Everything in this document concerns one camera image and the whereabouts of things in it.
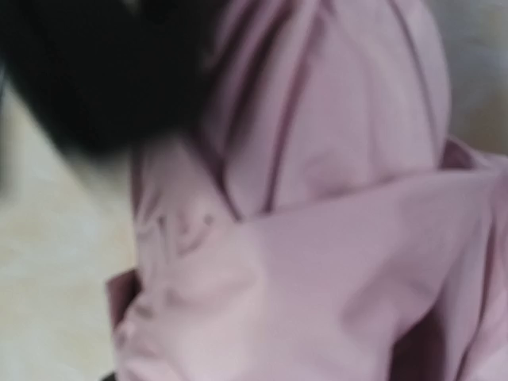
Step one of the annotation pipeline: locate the pink and black umbrella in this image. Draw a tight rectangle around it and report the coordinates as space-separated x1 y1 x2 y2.
1 1 507 380

